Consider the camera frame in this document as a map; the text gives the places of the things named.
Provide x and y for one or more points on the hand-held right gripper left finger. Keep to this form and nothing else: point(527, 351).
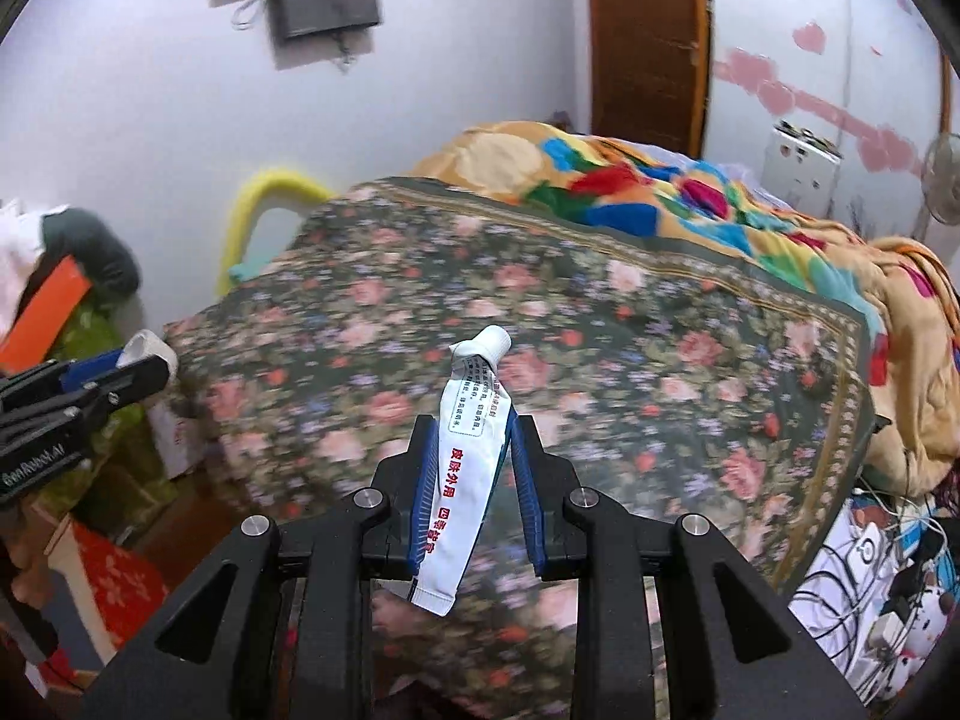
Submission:
point(421, 499)

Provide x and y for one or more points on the green floral blanket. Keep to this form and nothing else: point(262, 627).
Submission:
point(600, 360)

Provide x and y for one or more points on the standing fan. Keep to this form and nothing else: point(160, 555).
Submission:
point(943, 180)

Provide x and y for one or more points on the wardrobe with pink hearts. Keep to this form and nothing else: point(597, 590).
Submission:
point(795, 7)

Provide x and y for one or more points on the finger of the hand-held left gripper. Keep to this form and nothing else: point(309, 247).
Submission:
point(90, 371)
point(127, 382)

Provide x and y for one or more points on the black wall-mounted box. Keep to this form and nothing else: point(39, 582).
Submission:
point(326, 4)

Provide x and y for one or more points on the red floral box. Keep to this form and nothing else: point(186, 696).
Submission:
point(120, 585)

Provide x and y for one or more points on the brown wooden door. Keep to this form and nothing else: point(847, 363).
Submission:
point(645, 37)

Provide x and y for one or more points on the white cloth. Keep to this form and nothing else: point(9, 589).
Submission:
point(19, 255)

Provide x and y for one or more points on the colourful patterned blanket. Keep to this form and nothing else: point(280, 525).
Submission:
point(637, 187)

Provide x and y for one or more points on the yellow foam bed rail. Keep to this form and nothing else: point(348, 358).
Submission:
point(246, 221)

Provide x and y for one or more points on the white carton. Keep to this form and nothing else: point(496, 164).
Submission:
point(171, 435)

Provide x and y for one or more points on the white ointment tube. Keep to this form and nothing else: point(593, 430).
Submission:
point(471, 457)

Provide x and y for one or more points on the orange flat strip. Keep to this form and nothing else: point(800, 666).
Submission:
point(45, 311)

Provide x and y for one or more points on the white perforated box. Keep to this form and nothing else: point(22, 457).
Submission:
point(802, 165)

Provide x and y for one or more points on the grey cloth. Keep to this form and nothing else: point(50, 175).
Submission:
point(97, 247)

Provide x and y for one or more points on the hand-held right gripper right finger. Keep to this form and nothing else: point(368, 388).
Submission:
point(525, 499)

